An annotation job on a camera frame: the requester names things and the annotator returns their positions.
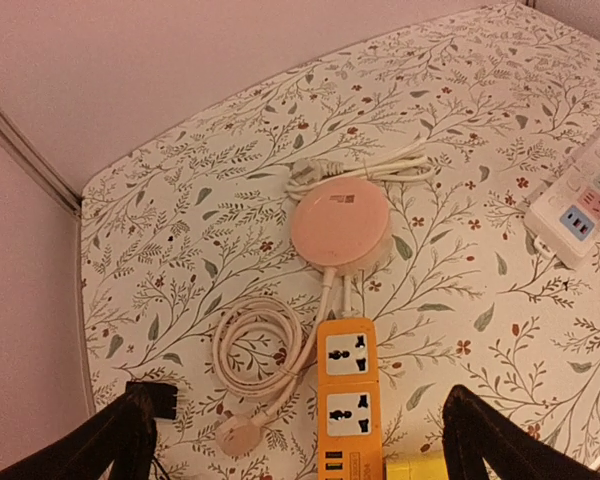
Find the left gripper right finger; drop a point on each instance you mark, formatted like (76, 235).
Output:
(478, 438)

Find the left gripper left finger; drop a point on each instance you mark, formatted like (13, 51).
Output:
(119, 440)

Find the yellow cube socket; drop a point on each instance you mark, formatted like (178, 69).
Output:
(428, 466)

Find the white multi-socket power strip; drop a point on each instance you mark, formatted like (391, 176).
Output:
(564, 220)

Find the black power adapter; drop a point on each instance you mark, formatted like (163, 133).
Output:
(163, 396)

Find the orange power strip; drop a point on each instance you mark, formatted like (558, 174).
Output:
(349, 422)

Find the pink round socket hub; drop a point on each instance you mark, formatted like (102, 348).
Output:
(342, 226)

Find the floral table mat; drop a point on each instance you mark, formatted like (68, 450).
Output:
(416, 205)

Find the left aluminium post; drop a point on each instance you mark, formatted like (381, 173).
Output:
(33, 163)

